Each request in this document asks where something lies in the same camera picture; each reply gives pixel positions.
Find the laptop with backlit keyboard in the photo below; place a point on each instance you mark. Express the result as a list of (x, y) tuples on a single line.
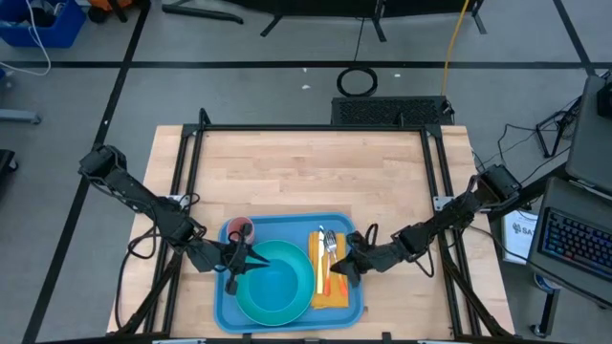
[(574, 239)]

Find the black chair part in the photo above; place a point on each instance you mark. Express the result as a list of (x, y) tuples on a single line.
[(6, 165)]

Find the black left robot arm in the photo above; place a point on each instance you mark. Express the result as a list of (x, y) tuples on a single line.
[(138, 196)]

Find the pink plastic cup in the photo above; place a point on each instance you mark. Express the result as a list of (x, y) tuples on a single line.
[(236, 222)]

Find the blue tape roll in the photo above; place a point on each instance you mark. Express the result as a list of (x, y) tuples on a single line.
[(545, 283)]

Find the blue storage bin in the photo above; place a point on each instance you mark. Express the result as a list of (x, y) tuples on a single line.
[(62, 31)]

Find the grey chair base leg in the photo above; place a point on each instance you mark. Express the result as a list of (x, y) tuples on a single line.
[(19, 116)]

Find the black stand foot bar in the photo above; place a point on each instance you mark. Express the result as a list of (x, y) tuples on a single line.
[(201, 13)]

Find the teal round plate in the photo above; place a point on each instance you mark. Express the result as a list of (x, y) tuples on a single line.
[(306, 286)]

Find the black aluminium table frame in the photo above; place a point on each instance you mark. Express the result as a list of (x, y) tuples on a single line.
[(311, 127)]

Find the grey closed laptop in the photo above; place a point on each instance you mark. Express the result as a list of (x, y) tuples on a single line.
[(590, 143)]

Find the orange napkin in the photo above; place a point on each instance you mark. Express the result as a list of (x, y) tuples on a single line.
[(313, 301)]

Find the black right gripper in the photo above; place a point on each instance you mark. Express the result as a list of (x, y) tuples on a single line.
[(382, 255)]

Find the black perforated computer case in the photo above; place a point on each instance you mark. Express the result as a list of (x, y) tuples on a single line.
[(387, 111)]

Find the orange and black object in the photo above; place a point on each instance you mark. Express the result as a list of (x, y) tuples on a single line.
[(110, 4)]

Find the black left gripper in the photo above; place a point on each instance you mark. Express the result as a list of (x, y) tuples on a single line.
[(212, 255)]

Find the blue plastic tray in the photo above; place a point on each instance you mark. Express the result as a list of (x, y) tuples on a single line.
[(287, 224)]

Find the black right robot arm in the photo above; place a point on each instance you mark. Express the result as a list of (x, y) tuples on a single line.
[(454, 215)]

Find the black equipment stand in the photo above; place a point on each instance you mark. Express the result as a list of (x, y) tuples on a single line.
[(334, 7)]

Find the black cart leg with caster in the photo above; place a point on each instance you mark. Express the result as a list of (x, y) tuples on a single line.
[(547, 310)]

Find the white printed paper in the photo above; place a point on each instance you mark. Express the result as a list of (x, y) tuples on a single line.
[(518, 239)]

